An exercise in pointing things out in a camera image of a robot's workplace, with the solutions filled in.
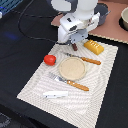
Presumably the large grey pot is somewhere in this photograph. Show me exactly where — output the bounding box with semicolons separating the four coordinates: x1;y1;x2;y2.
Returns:
94;3;110;25

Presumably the wooden handled fork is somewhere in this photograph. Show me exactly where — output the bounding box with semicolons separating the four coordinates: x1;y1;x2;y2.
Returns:
48;72;89;91

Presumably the wooden handled knife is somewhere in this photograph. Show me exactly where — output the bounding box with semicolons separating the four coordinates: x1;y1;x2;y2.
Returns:
61;52;101;65

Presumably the beige bowl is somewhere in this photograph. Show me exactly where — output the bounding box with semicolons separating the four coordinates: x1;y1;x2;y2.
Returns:
121;7;128;30

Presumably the orange toy bread loaf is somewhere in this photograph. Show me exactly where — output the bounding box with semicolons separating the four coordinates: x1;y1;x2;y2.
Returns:
84;40;104;55

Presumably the round wooden plate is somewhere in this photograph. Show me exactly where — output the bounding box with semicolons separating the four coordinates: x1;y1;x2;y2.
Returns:
59;57;86;81

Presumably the brown toy sausage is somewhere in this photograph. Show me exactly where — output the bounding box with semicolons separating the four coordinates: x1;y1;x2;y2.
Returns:
72;43;78;51

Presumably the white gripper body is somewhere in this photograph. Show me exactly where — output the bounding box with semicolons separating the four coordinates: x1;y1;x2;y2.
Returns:
58;12;100;44

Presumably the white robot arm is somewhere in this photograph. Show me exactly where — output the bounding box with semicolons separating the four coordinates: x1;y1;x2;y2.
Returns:
51;0;100;44

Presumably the red toy tomato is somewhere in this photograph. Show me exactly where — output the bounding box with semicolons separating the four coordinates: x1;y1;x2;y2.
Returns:
44;55;56;66

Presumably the brown wooden board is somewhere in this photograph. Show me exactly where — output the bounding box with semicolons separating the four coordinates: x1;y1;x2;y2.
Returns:
50;0;128;45

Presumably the white woven placemat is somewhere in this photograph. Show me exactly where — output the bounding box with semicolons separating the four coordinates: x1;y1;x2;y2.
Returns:
17;40;118;128

